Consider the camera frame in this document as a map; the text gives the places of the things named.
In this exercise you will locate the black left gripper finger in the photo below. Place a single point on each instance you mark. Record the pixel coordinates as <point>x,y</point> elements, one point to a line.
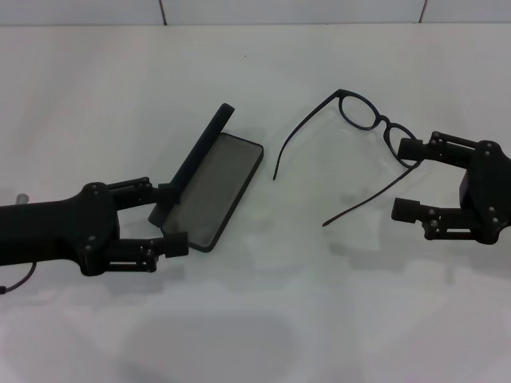
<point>175,244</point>
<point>167,194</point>

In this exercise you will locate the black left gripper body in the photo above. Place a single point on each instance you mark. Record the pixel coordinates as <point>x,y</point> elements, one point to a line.
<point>60,231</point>

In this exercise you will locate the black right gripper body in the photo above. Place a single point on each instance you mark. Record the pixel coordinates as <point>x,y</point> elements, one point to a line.
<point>485,191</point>

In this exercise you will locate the black glasses case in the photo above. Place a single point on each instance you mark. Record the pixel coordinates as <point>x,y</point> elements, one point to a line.
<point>215,187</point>

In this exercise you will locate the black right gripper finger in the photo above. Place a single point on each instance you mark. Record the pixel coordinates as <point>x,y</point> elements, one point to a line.
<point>407,209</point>
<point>415,149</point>

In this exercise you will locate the translucent left gripper plug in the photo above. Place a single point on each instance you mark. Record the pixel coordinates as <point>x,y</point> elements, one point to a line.
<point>22,198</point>

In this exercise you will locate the black glasses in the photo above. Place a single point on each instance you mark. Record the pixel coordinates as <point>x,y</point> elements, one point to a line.
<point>385,120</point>

